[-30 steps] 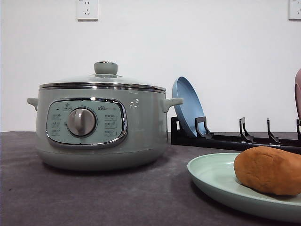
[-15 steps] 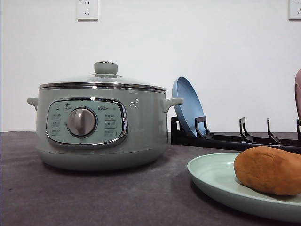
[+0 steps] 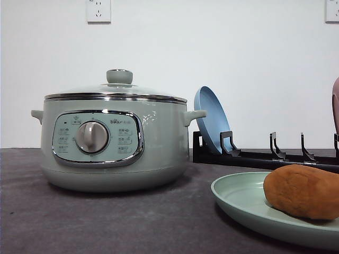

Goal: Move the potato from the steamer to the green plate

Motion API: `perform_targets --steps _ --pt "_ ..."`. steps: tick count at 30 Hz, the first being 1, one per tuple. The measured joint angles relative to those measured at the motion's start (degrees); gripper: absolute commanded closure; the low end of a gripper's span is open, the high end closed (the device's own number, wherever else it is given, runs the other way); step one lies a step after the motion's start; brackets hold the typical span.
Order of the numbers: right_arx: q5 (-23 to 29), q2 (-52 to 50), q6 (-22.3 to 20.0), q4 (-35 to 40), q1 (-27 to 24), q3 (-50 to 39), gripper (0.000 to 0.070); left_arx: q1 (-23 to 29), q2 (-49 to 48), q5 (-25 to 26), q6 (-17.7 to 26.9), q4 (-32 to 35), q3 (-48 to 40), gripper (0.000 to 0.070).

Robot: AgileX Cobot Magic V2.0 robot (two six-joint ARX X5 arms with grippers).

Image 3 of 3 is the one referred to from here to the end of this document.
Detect glass steamer lid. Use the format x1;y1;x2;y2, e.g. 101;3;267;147
44;69;188;103

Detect black dish rack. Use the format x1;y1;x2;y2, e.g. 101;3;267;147
193;131;339;171

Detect green electric steamer pot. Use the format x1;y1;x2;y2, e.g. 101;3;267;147
31;97;207;193

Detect brown potato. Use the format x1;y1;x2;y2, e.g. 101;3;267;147
263;164;339;220

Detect green plate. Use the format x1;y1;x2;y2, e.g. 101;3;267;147
211;171;339;250

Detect white wall socket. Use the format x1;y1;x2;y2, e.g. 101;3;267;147
325;0;339;25
86;0;112;25

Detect right white wall socket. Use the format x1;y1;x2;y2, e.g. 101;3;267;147
325;0;339;25

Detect pink plate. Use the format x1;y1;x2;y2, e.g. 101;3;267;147
332;76;339;134

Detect left white wall socket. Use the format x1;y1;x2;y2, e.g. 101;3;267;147
86;0;112;25

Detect grey table mat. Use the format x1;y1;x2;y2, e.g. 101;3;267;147
0;148;339;254

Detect blue plate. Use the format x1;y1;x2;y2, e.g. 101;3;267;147
194;86;231;153

